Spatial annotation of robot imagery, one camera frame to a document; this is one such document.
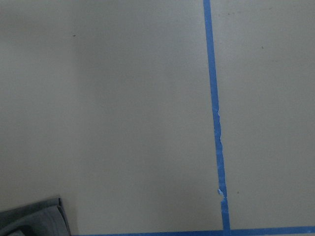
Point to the blue tape grid lines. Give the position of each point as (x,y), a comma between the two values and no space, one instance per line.
(200,116)

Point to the dark brown t-shirt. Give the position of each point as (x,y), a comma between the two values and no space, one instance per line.
(44,218)

